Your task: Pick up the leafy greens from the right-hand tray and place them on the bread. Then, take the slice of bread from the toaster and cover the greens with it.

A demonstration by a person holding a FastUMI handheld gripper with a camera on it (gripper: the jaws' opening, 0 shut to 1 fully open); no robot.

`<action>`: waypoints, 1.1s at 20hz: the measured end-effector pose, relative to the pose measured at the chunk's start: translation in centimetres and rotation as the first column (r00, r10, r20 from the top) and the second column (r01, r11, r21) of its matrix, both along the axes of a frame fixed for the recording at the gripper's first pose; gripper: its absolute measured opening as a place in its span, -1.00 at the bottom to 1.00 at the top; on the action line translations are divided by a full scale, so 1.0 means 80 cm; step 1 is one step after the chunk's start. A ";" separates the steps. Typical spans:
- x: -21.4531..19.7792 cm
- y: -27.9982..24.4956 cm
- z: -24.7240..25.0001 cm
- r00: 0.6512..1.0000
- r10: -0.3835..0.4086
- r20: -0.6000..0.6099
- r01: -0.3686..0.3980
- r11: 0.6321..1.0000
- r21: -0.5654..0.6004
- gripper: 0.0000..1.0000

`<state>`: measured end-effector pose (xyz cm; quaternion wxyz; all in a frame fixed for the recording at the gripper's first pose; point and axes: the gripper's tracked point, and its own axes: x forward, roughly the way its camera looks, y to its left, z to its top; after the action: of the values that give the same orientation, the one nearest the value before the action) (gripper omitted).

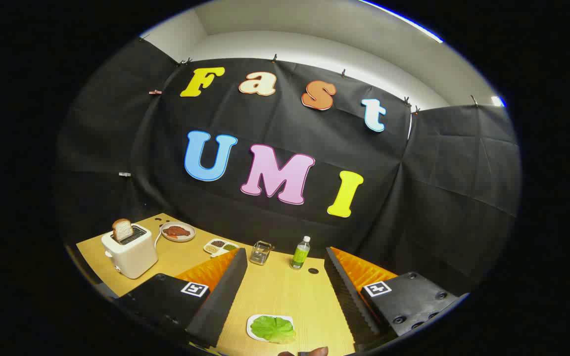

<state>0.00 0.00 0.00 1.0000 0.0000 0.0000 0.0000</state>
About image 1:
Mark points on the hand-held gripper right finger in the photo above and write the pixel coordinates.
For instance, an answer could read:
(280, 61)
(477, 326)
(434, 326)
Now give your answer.
(349, 306)

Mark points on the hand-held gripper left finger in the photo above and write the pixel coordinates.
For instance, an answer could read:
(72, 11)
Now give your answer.
(220, 296)

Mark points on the green lettuce leaf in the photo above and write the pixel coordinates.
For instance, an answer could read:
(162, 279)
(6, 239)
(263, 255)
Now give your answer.
(272, 329)

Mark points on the white bread slice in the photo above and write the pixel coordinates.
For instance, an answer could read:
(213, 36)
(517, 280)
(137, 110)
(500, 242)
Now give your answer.
(122, 230)

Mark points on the white divided dish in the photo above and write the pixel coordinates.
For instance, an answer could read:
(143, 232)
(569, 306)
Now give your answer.
(214, 253)

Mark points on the white leaf-shaped plate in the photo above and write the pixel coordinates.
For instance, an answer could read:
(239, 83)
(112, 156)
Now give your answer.
(250, 329)

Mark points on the grey round plate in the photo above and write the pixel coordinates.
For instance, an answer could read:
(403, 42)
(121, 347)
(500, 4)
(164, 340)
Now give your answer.
(181, 240)

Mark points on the green label plastic bottle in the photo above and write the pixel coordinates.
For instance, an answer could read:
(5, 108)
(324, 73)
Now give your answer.
(300, 255)

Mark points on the red meat slice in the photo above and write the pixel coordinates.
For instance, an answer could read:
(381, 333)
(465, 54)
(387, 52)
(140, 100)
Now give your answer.
(176, 231)

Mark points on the white toaster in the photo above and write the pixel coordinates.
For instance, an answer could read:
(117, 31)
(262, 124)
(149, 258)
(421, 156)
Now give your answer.
(134, 257)

